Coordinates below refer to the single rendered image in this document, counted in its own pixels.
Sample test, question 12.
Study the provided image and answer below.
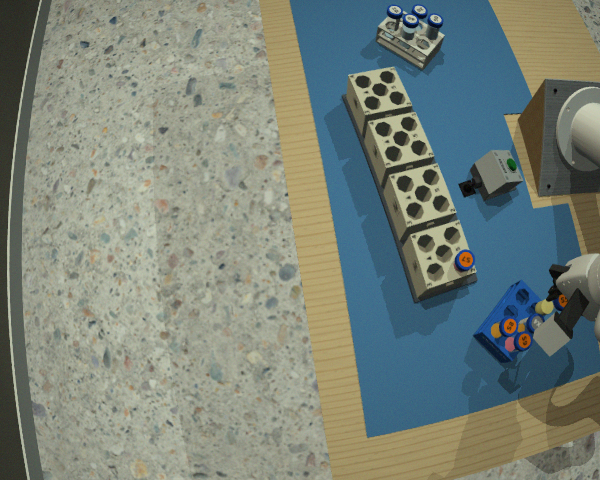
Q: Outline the blue bench mat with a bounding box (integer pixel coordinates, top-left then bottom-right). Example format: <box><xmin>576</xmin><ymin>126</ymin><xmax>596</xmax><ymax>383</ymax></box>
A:
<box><xmin>290</xmin><ymin>0</ymin><xmax>600</xmax><ymax>438</ymax></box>

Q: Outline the sample tube with blue cap and orange dot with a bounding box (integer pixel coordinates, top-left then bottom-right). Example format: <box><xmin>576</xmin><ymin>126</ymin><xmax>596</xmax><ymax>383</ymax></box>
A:
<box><xmin>453</xmin><ymin>249</ymin><xmax>475</xmax><ymax>273</ymax></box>

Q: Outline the small grey sloped desk with green button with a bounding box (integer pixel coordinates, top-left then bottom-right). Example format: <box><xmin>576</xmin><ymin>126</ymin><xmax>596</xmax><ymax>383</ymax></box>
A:
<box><xmin>458</xmin><ymin>150</ymin><xmax>524</xmax><ymax>201</ymax></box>

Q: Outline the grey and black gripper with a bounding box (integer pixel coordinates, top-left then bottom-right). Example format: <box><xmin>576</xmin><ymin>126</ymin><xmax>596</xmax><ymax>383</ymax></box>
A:
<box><xmin>546</xmin><ymin>253</ymin><xmax>600</xmax><ymax>322</ymax></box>

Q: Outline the blue tube rack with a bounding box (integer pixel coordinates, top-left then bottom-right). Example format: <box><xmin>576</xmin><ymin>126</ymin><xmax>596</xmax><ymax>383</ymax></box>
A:
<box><xmin>473</xmin><ymin>280</ymin><xmax>541</xmax><ymax>363</ymax></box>

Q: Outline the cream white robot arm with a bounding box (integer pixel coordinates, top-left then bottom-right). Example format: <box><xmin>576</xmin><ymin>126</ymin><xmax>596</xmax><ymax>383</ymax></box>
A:
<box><xmin>533</xmin><ymin>87</ymin><xmax>600</xmax><ymax>357</ymax></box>

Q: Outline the beige tube rack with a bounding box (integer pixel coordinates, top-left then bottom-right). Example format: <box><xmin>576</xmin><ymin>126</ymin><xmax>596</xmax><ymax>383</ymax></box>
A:
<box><xmin>375</xmin><ymin>18</ymin><xmax>445</xmax><ymax>70</ymax></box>

